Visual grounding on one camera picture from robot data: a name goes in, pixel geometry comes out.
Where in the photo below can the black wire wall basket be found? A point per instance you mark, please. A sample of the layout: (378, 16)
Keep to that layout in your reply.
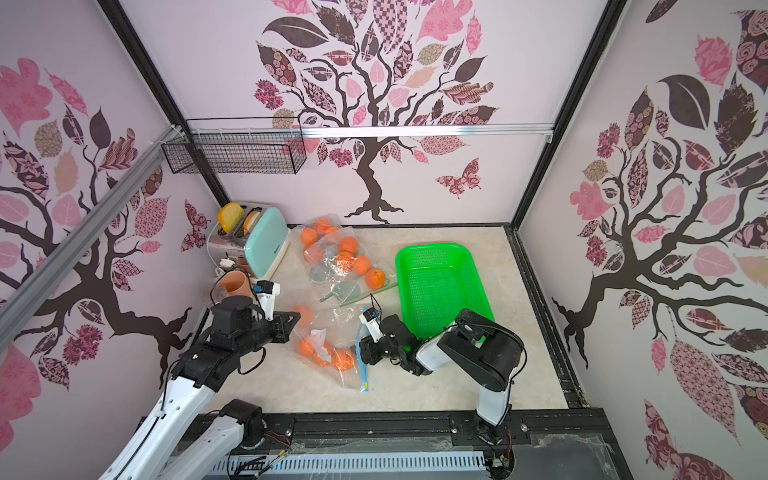
(243, 145)

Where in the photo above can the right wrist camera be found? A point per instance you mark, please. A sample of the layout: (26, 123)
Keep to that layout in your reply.
(370, 319)

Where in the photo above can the white cable duct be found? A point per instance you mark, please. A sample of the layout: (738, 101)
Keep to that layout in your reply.
(351, 463)

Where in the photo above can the green plastic basket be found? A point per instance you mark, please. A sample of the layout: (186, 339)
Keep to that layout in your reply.
(435, 283)

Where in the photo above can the mint green toaster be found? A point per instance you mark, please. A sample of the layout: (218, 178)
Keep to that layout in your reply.
(257, 244)

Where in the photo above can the rear green-zip bag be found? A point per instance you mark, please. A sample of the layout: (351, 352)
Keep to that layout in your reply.
(316, 235)

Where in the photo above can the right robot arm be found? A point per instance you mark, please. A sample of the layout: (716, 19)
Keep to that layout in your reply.
(487, 352)

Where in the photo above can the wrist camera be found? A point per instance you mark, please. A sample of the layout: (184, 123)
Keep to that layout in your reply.
(265, 294)
(370, 319)

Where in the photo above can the yellow toast slice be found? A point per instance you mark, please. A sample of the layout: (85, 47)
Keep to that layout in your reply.
(229, 216)

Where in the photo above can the pink ceramic mug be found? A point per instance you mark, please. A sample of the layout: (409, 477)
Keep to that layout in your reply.
(236, 283)

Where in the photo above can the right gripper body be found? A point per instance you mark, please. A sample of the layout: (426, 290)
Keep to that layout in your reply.
(376, 347)

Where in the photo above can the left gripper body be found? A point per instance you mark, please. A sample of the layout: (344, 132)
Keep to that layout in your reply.
(264, 331)

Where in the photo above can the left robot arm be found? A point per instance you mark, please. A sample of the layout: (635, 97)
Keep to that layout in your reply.
(240, 326)

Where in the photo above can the green-zip bag of oranges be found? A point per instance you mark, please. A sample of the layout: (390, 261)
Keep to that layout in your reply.
(349, 272)

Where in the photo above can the blue-zip clear bag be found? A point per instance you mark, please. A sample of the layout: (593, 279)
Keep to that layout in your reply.
(328, 341)

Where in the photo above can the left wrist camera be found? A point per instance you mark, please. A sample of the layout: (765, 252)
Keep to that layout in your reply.
(265, 294)

